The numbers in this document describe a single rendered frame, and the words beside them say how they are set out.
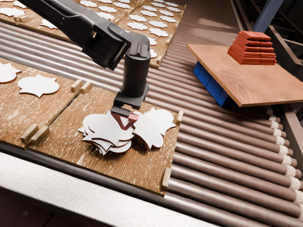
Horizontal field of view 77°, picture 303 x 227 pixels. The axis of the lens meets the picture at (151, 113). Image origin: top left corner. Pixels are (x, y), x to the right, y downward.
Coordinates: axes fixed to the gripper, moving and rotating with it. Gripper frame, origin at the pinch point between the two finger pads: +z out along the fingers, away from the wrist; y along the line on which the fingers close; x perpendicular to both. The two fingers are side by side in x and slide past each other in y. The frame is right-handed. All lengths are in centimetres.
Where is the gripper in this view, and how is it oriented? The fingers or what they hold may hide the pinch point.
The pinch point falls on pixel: (129, 115)
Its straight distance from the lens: 55.3
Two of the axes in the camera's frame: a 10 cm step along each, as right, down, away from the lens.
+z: -1.8, 7.1, 6.8
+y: 2.1, -6.5, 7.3
